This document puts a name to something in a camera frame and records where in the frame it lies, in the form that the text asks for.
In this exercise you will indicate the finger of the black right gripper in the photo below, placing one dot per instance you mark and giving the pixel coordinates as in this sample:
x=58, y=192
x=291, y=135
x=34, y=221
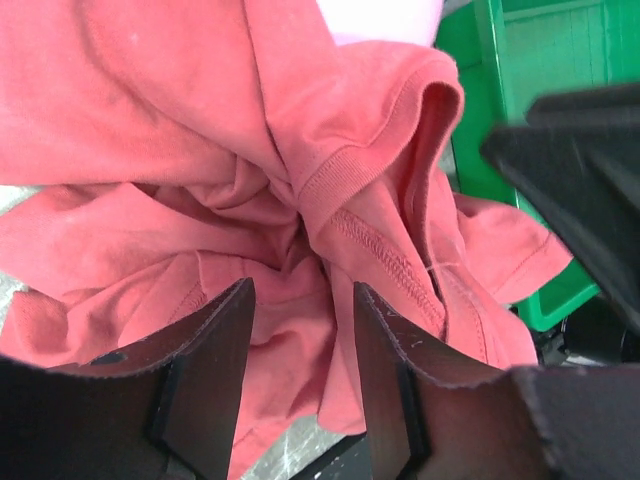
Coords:
x=576, y=161

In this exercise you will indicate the salmon red t shirt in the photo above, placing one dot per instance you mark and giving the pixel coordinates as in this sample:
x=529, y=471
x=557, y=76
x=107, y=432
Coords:
x=179, y=146

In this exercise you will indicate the pink t shirt on hanger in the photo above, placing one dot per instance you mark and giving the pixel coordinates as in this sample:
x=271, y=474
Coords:
x=405, y=21

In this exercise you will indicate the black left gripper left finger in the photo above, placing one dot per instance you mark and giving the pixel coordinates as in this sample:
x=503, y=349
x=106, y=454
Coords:
x=201, y=360

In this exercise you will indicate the green plastic tray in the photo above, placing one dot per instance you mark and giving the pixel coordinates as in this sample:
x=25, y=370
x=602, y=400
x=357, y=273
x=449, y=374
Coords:
x=510, y=53

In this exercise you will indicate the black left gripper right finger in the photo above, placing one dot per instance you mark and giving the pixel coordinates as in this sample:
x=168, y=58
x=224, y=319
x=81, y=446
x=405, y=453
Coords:
x=432, y=412

